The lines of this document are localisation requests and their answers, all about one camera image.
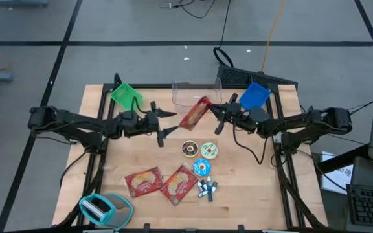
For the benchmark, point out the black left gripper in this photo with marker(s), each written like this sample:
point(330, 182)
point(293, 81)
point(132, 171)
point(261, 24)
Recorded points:
point(147, 123)

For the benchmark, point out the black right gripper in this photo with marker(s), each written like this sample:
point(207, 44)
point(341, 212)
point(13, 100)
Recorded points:
point(236, 115)

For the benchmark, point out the red snack packet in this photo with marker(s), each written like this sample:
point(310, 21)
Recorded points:
point(177, 185)
point(144, 182)
point(194, 113)

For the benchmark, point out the dark patterned tape roll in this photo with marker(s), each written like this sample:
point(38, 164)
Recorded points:
point(185, 147)

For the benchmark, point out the blue patterned tape roll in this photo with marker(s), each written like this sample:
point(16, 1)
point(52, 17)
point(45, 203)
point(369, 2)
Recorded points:
point(196, 167)

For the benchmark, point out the black ink bottle white cap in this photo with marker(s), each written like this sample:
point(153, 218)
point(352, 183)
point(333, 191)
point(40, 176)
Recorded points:
point(201, 185)
point(202, 194)

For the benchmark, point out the small blue-capped bottle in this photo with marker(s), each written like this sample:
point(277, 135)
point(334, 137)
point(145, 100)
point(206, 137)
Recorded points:
point(214, 186)

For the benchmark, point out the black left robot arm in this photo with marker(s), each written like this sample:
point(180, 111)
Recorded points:
point(63, 121)

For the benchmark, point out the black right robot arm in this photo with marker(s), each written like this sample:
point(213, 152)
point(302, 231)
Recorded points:
point(303, 124)

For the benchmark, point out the clear plastic bin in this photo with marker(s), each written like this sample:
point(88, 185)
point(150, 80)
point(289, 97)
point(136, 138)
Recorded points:
point(180, 94)

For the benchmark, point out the blue plastic basket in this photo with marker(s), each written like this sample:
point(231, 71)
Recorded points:
point(254, 94)

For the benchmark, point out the green plastic basket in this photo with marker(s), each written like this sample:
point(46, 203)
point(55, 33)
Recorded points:
point(123, 94)

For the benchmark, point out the teal framed holder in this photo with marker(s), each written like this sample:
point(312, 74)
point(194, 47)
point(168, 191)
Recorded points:
point(87, 210)

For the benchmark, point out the white paper sheet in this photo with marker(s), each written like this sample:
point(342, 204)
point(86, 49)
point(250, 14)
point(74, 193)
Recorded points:
point(335, 176)

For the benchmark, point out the black keyboard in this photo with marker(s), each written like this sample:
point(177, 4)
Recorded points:
point(371, 204)

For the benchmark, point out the black aluminium table frame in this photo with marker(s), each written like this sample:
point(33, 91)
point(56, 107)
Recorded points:
point(160, 86)

